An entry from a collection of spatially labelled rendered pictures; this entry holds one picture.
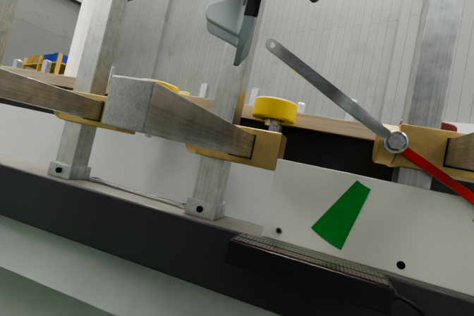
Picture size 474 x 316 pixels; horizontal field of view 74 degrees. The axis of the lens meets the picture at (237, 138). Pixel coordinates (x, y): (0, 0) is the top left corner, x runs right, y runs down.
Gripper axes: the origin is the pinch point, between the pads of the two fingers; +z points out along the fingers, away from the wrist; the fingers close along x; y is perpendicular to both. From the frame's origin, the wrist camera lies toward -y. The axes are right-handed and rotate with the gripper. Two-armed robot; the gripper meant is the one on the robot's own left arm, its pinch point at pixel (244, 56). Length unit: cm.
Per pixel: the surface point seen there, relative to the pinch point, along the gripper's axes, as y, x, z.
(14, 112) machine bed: 56, -50, 13
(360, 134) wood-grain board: -24.0, -18.9, 3.2
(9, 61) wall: 658, -905, -123
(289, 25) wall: -84, -569, -266
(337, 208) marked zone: -14.8, -0.4, 15.4
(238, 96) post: -0.5, -6.7, 3.6
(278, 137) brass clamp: -6.6, -3.4, 8.4
